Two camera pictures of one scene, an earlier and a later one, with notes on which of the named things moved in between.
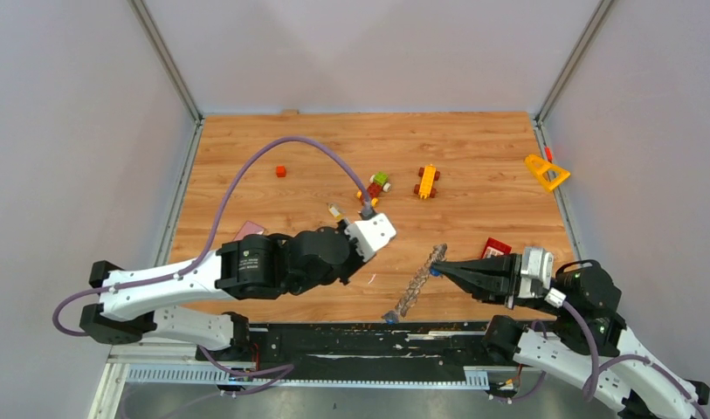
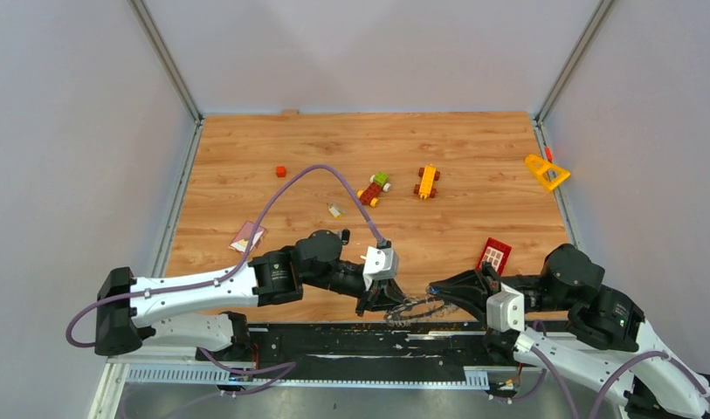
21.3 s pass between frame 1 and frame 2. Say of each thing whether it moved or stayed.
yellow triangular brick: stayed
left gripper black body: moved
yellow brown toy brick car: stayed
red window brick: stayed
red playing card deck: stayed
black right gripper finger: moved
